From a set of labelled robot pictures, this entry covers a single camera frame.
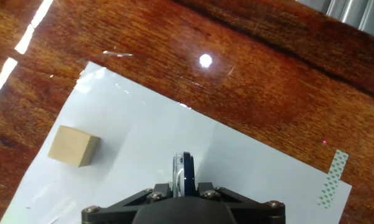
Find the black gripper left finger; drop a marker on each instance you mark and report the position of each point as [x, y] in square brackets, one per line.
[118, 211]

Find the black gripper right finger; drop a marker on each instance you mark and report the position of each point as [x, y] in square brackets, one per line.
[252, 211]

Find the green patterned tape strip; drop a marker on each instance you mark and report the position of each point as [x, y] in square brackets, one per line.
[333, 179]

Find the clear tape piece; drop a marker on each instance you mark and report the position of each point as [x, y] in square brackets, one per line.
[116, 53]

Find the wooden cube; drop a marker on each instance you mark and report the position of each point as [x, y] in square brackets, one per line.
[71, 146]

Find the white paper sheet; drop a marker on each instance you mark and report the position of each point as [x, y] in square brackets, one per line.
[143, 130]

